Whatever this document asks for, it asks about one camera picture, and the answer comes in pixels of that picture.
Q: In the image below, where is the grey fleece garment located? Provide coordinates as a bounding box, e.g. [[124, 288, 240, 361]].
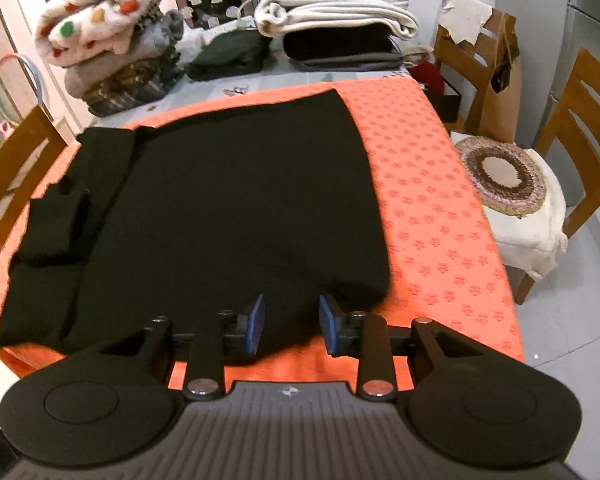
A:
[[64, 10, 186, 98]]

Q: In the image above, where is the red cloth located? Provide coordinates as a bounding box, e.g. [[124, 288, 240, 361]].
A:
[[410, 60, 446, 95]]

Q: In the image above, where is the brown plaid garment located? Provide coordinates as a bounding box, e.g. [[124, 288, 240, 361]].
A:
[[82, 55, 183, 118]]

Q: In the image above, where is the white polka dot fleece garment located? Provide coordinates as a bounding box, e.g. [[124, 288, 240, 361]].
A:
[[34, 0, 177, 67]]

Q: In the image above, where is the round crocheted cushion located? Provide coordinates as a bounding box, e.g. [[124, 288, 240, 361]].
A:
[[452, 136, 548, 218]]

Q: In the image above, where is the dark green folded garment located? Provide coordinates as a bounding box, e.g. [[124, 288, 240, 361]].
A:
[[185, 32, 271, 82]]

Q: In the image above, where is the white chair cover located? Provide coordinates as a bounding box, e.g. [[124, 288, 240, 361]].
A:
[[450, 130, 568, 281]]

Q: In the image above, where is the black folded garment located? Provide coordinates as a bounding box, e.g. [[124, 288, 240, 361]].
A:
[[282, 22, 403, 72]]

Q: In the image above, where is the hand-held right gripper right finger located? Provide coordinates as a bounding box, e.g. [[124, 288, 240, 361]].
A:
[[318, 294, 486, 402]]

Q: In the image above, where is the pale checkered tablecloth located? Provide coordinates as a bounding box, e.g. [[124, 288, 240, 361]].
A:
[[77, 50, 416, 133]]

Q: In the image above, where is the black box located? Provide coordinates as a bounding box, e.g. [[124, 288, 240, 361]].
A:
[[425, 77, 463, 123]]

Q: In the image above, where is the cream folded garment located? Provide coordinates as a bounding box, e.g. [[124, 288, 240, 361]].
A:
[[254, 0, 420, 41]]

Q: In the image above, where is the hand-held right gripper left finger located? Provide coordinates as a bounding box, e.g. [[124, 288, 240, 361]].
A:
[[100, 294, 267, 402]]

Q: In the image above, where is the orange patterned mat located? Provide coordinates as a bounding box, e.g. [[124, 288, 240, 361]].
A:
[[0, 79, 526, 393]]

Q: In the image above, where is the white torn cloth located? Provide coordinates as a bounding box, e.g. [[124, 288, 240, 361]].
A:
[[437, 0, 493, 46]]

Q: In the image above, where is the black sweater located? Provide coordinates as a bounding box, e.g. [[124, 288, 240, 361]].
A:
[[0, 87, 392, 356]]

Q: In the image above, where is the brown paper bag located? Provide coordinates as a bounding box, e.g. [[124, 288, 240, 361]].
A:
[[477, 10, 523, 143]]

